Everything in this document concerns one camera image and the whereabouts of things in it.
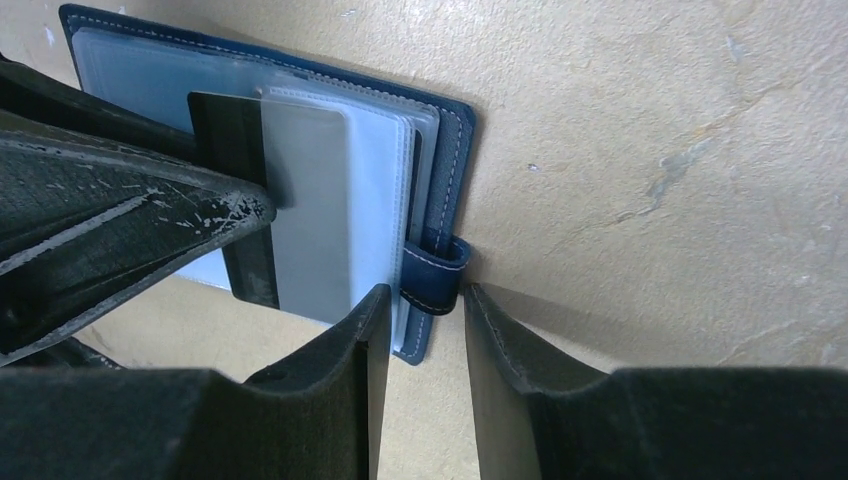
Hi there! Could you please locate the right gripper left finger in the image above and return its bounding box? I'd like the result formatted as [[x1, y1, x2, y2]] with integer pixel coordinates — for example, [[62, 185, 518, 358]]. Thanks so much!
[[1, 284, 391, 479]]

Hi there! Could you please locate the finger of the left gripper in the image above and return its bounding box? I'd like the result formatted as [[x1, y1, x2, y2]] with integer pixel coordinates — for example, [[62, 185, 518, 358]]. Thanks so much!
[[1, 112, 267, 364], [1, 57, 198, 163]]

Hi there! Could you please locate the blue leather card holder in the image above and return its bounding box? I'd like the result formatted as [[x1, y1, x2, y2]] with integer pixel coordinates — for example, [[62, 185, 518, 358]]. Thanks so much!
[[59, 4, 476, 365]]

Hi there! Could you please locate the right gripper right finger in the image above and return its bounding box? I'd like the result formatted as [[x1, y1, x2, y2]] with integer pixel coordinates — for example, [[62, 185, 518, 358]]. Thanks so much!
[[464, 284, 847, 479]]

